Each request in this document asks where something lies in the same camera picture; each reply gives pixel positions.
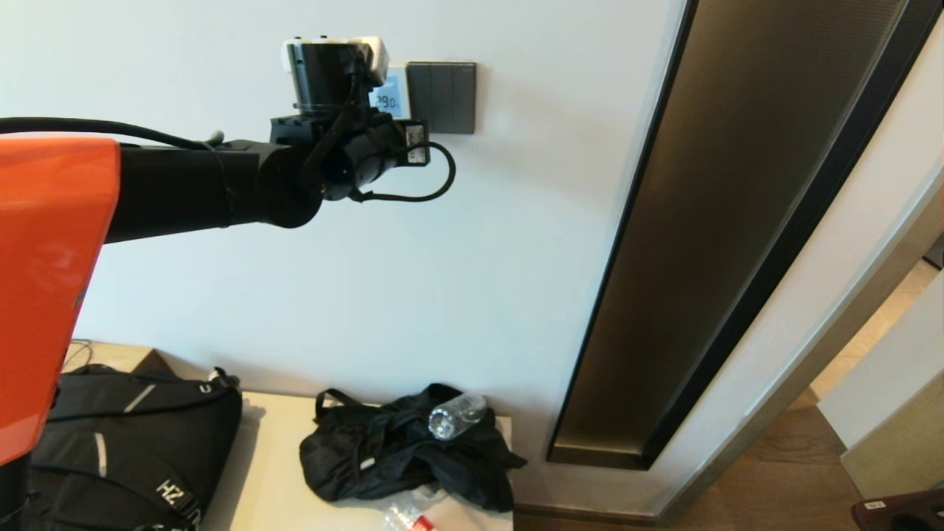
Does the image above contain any bronze glass panel black frame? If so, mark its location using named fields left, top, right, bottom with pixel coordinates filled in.
left=546, top=0, right=944, bottom=473

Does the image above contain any black cloth bag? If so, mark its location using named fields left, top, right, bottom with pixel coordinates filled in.
left=299, top=382, right=528, bottom=513

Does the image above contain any white door leaf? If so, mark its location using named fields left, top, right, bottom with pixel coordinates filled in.
left=817, top=269, right=944, bottom=502

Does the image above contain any clear plastic wrapper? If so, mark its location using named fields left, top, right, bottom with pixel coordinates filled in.
left=409, top=483, right=451, bottom=517

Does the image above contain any grey door frame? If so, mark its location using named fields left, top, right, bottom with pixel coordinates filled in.
left=649, top=159, right=944, bottom=521

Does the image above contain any black backpack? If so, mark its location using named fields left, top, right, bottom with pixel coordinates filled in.
left=28, top=365, right=244, bottom=531

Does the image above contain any black looped wrist cable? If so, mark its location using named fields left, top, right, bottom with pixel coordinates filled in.
left=350, top=140, right=457, bottom=204

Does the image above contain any clear unlabelled water bottle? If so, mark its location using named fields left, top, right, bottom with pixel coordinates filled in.
left=428, top=393, right=487, bottom=442

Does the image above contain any grey wall switch plate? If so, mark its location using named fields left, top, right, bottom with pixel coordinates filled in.
left=406, top=62, right=477, bottom=135

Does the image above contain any brown table with cup hole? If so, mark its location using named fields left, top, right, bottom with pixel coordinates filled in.
left=850, top=488, right=944, bottom=531

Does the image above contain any white wall thermostat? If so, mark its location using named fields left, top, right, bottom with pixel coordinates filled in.
left=367, top=63, right=412, bottom=125

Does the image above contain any red labelled water bottle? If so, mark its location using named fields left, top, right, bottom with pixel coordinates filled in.
left=382, top=503, right=437, bottom=531

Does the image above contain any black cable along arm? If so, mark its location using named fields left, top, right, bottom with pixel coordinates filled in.
left=0, top=117, right=223, bottom=152

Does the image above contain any light wooden desk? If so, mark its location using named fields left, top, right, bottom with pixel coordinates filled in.
left=63, top=339, right=174, bottom=377

